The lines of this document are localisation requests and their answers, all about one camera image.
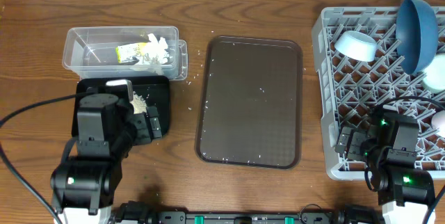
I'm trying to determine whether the clear plastic bin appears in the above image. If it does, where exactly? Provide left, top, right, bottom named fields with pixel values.
left=63, top=26, right=188, bottom=80

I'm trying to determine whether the mint green bowl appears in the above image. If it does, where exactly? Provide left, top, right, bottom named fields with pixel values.
left=421, top=53, right=444, bottom=93

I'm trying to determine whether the pile of white rice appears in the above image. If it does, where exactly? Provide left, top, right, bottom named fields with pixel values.
left=131, top=91, right=147, bottom=114

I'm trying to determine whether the black plastic tray bin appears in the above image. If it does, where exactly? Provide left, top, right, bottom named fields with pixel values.
left=76, top=76, right=170, bottom=136

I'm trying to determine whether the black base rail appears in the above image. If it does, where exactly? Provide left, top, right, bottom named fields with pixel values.
left=106, top=202, right=385, bottom=224

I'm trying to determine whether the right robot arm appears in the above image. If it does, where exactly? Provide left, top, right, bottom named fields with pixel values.
left=335, top=111, right=436, bottom=223

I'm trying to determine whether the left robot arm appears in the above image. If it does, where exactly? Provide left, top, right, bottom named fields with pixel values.
left=50, top=93, right=162, bottom=223

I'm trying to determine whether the pink white cup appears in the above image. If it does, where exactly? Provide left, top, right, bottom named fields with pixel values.
left=431, top=111, right=445, bottom=138

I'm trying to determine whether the grey dishwasher rack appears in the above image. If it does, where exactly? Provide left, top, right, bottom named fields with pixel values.
left=311, top=7, right=444, bottom=180

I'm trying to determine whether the brown serving tray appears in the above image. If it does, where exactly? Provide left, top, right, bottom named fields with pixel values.
left=195, top=36, right=302, bottom=170

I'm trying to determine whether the light blue rice bowl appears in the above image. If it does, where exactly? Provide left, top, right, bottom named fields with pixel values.
left=334, top=31, right=378, bottom=62

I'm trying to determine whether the yellow green snack wrapper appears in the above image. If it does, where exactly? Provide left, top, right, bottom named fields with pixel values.
left=115, top=42, right=147, bottom=63

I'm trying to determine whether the dark blue plate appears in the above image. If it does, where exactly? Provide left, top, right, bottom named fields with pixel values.
left=396, top=0, right=439, bottom=74

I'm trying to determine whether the white napkin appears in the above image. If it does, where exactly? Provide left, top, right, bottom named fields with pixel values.
left=130, top=33, right=170, bottom=65

